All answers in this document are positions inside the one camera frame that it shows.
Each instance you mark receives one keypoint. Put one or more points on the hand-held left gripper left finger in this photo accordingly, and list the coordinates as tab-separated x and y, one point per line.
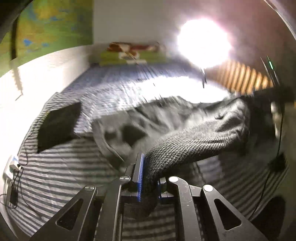
140	180

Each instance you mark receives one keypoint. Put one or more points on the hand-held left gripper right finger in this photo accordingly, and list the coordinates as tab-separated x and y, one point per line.
160	191

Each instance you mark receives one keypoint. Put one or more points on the dark grey knit pants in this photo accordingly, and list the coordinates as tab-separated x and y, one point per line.
185	143

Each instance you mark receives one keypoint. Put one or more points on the striped bed sheet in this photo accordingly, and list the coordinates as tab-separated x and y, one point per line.
57	173

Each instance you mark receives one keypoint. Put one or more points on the bright lamp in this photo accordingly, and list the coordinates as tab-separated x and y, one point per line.
204	42

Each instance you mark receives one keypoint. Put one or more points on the black flat cloth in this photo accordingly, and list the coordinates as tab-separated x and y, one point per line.
57	127

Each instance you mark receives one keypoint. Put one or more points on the white power strip with plugs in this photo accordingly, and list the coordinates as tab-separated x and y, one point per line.
24	155

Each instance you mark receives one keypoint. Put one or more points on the green pillow with brown print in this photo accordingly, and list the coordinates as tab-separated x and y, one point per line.
134	54

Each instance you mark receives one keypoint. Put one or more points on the small black device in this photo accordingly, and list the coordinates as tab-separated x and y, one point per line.
12	194

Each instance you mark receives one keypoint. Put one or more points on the white charger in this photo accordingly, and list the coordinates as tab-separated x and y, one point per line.
11	168

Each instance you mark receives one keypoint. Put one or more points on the wooden slatted bed frame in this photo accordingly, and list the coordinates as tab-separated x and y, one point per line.
242	77

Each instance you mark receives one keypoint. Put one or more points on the green yellow wall poster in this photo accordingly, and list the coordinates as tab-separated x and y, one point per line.
57	27

